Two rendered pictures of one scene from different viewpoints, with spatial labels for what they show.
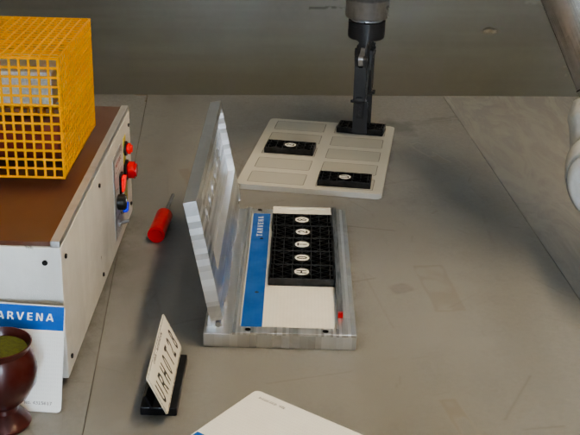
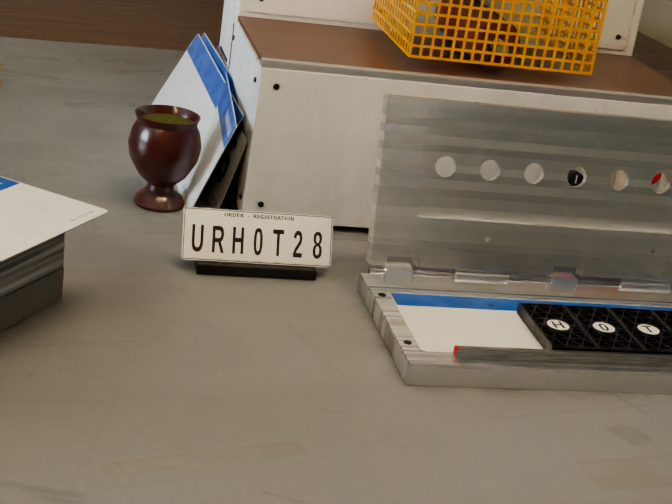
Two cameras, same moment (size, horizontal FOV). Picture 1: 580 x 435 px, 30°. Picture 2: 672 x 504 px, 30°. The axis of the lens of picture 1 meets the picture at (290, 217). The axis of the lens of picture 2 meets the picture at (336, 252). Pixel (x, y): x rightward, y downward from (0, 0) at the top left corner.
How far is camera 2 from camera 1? 143 cm
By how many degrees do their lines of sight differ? 69
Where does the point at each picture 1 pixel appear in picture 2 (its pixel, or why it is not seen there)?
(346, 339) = (405, 362)
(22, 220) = (309, 53)
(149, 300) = not seen: hidden behind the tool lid
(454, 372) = (385, 460)
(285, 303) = (472, 321)
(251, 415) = (54, 205)
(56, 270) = (256, 91)
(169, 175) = not seen: outside the picture
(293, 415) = (56, 224)
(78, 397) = not seen: hidden behind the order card
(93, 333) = (351, 236)
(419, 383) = (337, 427)
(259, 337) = (376, 306)
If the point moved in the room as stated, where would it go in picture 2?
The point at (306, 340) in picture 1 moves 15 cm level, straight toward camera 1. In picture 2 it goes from (390, 339) to (235, 331)
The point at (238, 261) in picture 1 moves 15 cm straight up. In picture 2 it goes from (573, 297) to (604, 165)
